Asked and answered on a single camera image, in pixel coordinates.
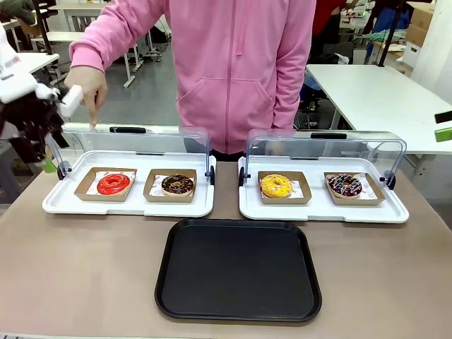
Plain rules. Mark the black pole stand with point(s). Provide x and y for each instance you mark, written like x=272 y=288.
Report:
x=386 y=35

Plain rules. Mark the background person in red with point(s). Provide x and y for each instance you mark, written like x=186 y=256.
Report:
x=326 y=16

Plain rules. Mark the black plastic serving tray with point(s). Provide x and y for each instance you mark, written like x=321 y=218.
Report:
x=236 y=268

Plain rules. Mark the small white table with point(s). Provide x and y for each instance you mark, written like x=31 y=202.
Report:
x=35 y=61

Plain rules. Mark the background white desk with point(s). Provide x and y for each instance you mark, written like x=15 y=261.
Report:
x=70 y=35

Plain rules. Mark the red glazed donut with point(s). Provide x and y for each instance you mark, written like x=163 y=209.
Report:
x=104 y=187

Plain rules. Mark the white printed paper liner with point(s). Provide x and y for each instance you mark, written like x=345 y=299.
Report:
x=132 y=174
x=369 y=192
x=298 y=189
x=155 y=190

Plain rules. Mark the chocolate sprinkled donut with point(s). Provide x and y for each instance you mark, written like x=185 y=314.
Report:
x=169 y=189

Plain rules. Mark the person's right forearm pink sleeve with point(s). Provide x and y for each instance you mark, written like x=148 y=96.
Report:
x=102 y=31

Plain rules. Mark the person's left arm pink sleeve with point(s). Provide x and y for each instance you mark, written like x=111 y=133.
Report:
x=295 y=63

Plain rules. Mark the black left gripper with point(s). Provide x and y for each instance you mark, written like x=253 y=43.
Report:
x=24 y=123

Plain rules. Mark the clear display case lid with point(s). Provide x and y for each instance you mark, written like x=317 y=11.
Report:
x=169 y=143
x=282 y=148

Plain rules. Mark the person's torso pink hoodie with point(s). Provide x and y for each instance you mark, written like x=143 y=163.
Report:
x=233 y=70

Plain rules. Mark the background person in blue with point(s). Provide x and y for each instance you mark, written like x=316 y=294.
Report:
x=388 y=17

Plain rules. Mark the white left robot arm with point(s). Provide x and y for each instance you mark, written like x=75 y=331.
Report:
x=12 y=76

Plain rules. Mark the dark purple drizzled donut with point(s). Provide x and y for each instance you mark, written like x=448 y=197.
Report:
x=337 y=189

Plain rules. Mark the cardboard donut tray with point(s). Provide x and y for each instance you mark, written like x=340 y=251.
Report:
x=150 y=198
x=84 y=192
x=374 y=201
x=303 y=201

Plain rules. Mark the large white table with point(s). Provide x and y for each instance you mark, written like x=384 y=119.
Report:
x=374 y=99

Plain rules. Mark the white and cardboard boxes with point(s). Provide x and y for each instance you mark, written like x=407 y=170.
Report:
x=418 y=31

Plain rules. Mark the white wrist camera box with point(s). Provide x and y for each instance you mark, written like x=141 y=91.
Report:
x=70 y=100

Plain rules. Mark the white display case base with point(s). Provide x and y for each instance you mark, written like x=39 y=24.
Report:
x=318 y=213
x=141 y=208

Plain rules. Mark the yellow glazed donut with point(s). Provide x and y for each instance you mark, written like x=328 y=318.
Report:
x=268 y=189

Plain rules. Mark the person's right hand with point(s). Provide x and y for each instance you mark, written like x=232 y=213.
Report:
x=91 y=83

